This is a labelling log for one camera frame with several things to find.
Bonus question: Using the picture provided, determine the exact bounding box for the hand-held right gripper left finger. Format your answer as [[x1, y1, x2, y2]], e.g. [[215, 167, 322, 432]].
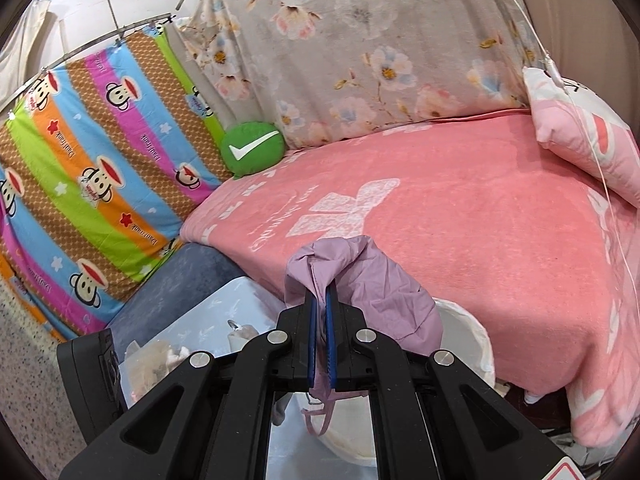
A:
[[60, 299, 319, 480]]

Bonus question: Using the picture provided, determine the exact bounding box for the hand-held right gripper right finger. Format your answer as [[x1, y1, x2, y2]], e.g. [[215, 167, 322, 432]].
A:
[[326, 287, 556, 480]]

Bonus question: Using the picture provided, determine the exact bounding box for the beige stocking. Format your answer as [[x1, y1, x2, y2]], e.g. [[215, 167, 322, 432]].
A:
[[125, 340, 193, 406]]

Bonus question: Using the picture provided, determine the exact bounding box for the purple face mask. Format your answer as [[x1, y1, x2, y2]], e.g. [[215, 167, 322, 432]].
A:
[[285, 235, 445, 436]]

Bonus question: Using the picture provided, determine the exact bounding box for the white bag-lined waste bin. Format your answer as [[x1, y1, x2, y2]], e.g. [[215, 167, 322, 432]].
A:
[[272, 297, 496, 468]]

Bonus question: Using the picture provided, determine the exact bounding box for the white crumpled cloth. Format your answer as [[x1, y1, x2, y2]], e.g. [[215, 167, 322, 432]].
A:
[[227, 320, 258, 356]]

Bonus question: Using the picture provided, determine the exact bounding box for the blue-grey cushion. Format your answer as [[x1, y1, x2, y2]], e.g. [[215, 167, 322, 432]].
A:
[[107, 242, 248, 346]]

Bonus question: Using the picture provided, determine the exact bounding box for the green check mark pillow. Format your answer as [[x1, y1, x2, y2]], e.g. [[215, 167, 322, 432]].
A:
[[220, 121, 286, 180]]

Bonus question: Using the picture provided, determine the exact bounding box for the pink bow print blanket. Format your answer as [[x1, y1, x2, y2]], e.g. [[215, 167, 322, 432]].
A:
[[179, 110, 640, 461]]

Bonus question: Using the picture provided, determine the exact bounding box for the striped monkey print quilt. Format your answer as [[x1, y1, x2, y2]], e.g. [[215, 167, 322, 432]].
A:
[[0, 22, 236, 343]]

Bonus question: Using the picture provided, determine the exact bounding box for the grey floral quilt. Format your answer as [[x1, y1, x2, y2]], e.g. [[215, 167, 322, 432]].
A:
[[177, 0, 546, 153]]

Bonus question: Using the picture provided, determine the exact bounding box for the pink and white pillow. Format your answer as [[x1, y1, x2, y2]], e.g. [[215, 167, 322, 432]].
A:
[[522, 65, 640, 208]]

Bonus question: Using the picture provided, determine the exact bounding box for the white hanging sheet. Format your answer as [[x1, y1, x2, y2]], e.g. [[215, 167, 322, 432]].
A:
[[0, 0, 66, 81]]

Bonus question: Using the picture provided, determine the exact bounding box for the white cord with switch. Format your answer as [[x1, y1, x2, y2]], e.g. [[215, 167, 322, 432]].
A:
[[482, 0, 638, 311]]

